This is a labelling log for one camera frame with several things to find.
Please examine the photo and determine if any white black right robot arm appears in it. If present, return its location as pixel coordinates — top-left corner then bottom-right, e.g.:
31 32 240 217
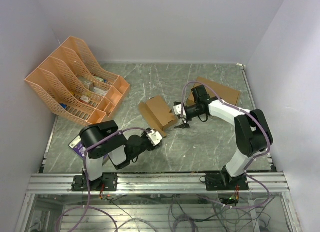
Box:
173 83 273 190

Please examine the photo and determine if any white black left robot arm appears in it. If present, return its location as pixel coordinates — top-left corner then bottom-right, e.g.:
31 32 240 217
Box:
79 120 163 191

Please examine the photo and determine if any purple book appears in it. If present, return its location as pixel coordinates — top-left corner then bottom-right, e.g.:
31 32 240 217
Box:
69 135 111 163

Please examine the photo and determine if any pink plastic desk organizer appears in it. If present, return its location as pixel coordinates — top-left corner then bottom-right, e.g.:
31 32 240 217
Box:
25 36 131 126

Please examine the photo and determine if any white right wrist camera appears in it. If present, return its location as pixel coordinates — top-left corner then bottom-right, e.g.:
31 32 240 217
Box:
173 101 187 119

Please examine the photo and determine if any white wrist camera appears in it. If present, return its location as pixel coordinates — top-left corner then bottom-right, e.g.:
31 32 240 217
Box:
173 101 187 119
146 129 163 147

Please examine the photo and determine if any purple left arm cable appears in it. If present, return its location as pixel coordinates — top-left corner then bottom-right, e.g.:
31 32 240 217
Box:
54 126 151 232

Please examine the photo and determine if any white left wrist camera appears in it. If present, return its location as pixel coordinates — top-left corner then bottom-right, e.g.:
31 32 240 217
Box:
146 129 163 147

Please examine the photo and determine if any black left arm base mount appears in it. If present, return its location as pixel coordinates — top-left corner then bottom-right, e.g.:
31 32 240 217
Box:
71 172 118 192

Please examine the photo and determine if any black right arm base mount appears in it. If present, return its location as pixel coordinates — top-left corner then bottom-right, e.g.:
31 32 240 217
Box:
204 172 249 191

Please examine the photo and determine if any aluminium frame rail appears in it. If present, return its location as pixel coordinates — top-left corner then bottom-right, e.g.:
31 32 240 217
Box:
26 172 290 195

